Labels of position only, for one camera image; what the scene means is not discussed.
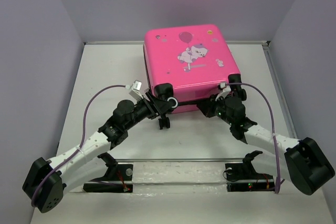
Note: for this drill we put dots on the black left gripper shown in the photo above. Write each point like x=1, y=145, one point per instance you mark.
x=155, y=106

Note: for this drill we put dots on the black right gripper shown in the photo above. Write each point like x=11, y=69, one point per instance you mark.
x=207, y=106

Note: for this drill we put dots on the pink hard-shell suitcase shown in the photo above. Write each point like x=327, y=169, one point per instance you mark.
x=195, y=60

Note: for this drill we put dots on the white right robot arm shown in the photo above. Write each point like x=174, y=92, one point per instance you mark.
x=301, y=162

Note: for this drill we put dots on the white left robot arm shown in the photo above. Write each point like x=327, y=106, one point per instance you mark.
x=46, y=181

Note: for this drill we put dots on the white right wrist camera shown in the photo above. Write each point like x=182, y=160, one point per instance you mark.
x=224, y=90

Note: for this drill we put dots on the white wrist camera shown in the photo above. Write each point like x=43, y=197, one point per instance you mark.
x=134, y=90
x=224, y=90

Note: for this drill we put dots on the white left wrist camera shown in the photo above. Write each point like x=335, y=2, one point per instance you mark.
x=134, y=90

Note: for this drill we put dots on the aluminium mounting rail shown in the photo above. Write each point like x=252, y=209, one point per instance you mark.
x=129, y=160

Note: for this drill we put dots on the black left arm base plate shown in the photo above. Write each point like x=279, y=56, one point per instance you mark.
x=115, y=180

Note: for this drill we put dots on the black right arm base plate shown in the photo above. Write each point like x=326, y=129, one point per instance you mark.
x=240, y=178

